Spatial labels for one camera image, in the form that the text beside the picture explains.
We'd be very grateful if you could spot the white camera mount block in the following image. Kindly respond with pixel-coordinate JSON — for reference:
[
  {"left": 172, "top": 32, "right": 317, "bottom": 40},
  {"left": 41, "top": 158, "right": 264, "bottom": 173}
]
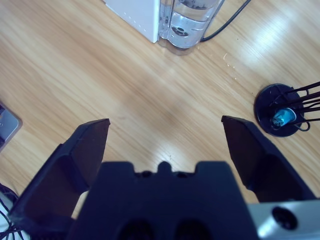
[{"left": 0, "top": 101, "right": 23, "bottom": 152}]

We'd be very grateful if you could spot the clear water tank black lid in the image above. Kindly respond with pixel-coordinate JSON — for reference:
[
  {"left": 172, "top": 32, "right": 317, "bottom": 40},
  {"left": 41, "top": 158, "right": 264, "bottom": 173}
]
[{"left": 157, "top": 0, "right": 226, "bottom": 56}]

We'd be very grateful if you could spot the black power cable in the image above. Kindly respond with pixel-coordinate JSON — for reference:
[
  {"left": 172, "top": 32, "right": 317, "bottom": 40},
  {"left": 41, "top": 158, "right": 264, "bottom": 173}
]
[{"left": 201, "top": 0, "right": 252, "bottom": 43}]

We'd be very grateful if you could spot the white capsule coffee machine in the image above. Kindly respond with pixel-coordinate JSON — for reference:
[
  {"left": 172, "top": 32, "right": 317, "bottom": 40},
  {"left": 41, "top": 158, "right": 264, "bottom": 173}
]
[{"left": 101, "top": 0, "right": 162, "bottom": 44}]

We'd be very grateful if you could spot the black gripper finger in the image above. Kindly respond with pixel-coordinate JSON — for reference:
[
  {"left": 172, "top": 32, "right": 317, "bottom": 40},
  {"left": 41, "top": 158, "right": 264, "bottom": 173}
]
[
  {"left": 221, "top": 115, "right": 317, "bottom": 204},
  {"left": 9, "top": 118, "right": 111, "bottom": 236}
]

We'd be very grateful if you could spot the blue coffee capsule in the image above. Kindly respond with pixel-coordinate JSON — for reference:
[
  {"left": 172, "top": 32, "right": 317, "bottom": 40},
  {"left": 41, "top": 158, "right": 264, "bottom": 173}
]
[{"left": 271, "top": 107, "right": 297, "bottom": 131}]

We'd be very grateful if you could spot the black capsule holder with rods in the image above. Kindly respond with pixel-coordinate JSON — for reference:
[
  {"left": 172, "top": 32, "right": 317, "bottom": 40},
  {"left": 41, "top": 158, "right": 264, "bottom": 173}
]
[{"left": 253, "top": 81, "right": 320, "bottom": 138}]

